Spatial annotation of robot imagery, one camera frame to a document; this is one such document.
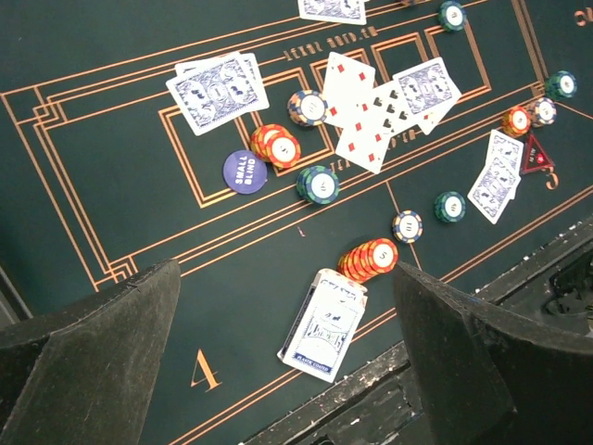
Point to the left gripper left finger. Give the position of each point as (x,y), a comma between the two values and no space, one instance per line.
(86,374)

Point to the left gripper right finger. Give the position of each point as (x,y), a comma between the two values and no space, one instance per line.
(489,376)

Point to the blue white card deck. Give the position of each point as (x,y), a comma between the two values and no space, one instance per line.
(329,316)

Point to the red triangular all-in marker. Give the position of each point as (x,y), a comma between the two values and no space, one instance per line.
(535,158)

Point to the green chips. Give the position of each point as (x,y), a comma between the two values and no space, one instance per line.
(451,16)
(561,84)
(318,184)

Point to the purple small blind button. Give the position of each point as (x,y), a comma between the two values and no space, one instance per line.
(244,172)

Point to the six of diamonds card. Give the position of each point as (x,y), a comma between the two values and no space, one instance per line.
(363,140)

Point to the seven of spades card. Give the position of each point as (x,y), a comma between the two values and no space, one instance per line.
(388,110)

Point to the queen face card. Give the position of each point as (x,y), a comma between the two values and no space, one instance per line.
(430,120)

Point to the orange chips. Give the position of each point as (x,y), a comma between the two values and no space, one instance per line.
(274,144)
(516,121)

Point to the blue backed playing card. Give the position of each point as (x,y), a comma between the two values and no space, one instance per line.
(253,74)
(212,95)

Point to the peach chips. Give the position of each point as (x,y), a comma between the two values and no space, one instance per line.
(541,111)
(307,108)

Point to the orange red chip stack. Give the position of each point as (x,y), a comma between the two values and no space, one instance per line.
(368,260)

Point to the peach blue chip stack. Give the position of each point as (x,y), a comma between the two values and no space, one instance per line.
(407,226)

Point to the green chip stack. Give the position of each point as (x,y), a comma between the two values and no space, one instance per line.
(450,207)

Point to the four of diamonds card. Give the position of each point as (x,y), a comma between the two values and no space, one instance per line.
(345,82)

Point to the green poker table mat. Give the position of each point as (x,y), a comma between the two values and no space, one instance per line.
(102,176)

